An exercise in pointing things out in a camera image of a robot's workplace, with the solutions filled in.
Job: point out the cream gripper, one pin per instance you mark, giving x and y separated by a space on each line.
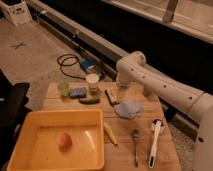
121 91

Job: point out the black and tan eraser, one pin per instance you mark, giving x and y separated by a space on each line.
111 97

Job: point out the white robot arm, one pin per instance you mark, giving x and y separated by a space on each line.
193 102

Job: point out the white paper cup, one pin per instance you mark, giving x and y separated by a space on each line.
92 81

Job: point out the green plastic cup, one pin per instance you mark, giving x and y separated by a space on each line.
63 89

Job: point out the blue cloth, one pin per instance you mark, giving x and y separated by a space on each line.
127 109

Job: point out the green cucumber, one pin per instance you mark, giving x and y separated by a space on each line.
92 100

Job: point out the blue power box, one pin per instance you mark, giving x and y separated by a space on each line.
87 65

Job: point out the orange peach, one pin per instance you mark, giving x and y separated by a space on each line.
64 140

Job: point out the yellow plastic tub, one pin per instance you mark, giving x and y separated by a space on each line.
37 145

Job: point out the black chair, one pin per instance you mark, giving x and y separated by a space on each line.
12 103

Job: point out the white cardboard box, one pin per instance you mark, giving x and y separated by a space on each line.
17 14

